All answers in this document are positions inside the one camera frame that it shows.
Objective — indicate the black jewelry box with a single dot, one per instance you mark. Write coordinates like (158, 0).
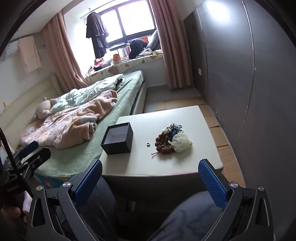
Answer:
(118, 148)

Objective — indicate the bed with green sheet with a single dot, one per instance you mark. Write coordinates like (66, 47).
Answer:
(120, 99)

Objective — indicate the pink fleece blanket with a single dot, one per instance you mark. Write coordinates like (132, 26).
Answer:
(69, 122)

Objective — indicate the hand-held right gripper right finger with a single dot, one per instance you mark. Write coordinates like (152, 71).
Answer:
(211, 183)

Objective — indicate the person's right trouser leg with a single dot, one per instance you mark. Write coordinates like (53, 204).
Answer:
(189, 217)

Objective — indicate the beige plush toy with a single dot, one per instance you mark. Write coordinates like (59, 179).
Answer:
(42, 107)

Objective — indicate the window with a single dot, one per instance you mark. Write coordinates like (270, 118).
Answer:
(134, 18)

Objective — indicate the orange packet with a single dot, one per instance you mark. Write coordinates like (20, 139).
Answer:
(116, 58)

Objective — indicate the hanging black coat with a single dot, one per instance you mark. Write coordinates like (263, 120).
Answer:
(97, 30)

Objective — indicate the pink curtain beside headboard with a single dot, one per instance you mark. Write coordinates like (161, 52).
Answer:
(62, 53)

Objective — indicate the grey pillow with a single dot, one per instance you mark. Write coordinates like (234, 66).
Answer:
(153, 40)

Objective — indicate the hanging pink towel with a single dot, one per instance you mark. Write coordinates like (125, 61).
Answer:
(29, 55)

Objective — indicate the green floral quilt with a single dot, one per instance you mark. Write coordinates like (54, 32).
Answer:
(92, 89)

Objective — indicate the cardboard floor sheets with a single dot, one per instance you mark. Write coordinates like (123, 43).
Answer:
(229, 153)

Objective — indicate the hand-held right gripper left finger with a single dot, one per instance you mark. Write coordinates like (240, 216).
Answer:
(90, 180)

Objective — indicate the pink curtain beside wardrobe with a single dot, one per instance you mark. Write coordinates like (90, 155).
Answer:
(173, 46)

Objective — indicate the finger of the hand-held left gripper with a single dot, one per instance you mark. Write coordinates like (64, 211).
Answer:
(29, 147)
(39, 156)

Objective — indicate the row of books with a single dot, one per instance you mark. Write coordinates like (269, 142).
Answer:
(124, 51)

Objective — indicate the floral window seat cushion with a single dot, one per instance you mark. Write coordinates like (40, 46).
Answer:
(129, 66)

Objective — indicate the white low table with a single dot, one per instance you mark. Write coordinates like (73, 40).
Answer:
(196, 129)

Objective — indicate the white cloth pouch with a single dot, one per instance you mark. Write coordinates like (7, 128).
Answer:
(182, 142)

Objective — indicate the grey wardrobe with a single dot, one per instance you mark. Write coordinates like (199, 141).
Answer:
(231, 58)

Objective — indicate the black bag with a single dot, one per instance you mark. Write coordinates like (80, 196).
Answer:
(137, 47)

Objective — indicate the white air conditioner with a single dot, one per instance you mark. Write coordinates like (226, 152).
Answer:
(11, 49)

